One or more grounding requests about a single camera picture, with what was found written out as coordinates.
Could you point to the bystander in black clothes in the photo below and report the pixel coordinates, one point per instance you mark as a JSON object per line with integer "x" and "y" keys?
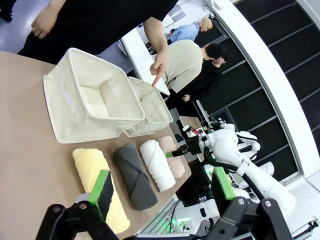
{"x": 207, "y": 82}

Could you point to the person's left forearm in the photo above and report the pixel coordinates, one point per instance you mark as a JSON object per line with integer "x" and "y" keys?
{"x": 157, "y": 38}

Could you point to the person's left hand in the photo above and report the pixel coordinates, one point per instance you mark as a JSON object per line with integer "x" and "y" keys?
{"x": 160, "y": 63}

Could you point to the person in black t-shirt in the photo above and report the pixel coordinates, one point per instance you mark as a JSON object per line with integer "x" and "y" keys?
{"x": 100, "y": 25}

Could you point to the yellow towel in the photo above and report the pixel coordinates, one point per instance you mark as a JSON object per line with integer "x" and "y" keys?
{"x": 87, "y": 165}

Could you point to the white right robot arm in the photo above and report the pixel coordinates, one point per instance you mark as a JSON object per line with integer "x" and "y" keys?
{"x": 230, "y": 147}

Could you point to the person's right forearm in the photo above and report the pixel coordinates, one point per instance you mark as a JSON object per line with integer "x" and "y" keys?
{"x": 53, "y": 4}

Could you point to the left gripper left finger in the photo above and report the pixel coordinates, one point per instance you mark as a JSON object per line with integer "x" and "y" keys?
{"x": 100, "y": 192}

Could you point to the person in blue shirt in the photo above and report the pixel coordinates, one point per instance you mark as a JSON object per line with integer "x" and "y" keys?
{"x": 185, "y": 32}

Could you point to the person's right hand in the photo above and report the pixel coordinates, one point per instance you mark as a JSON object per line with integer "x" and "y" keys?
{"x": 43, "y": 23}

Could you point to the grey towel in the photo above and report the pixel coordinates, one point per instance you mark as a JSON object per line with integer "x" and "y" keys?
{"x": 132, "y": 172}

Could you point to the white power strip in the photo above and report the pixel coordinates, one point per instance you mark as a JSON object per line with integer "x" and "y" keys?
{"x": 192, "y": 132}

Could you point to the white table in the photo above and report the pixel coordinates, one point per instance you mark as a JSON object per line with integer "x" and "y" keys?
{"x": 140, "y": 55}

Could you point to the white towel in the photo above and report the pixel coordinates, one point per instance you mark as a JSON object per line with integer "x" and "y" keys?
{"x": 155, "y": 162}

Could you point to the person in beige sweater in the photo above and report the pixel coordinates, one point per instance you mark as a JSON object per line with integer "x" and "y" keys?
{"x": 182, "y": 62}

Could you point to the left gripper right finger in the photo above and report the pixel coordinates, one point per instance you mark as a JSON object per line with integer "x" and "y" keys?
{"x": 222, "y": 185}

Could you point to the cream fabric basket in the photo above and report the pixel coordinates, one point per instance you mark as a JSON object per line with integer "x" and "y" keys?
{"x": 155, "y": 110}
{"x": 75, "y": 117}

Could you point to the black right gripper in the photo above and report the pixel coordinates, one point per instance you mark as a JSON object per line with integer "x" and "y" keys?
{"x": 193, "y": 148}

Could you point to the white machine housing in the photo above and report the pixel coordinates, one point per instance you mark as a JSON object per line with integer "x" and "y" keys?
{"x": 197, "y": 215}

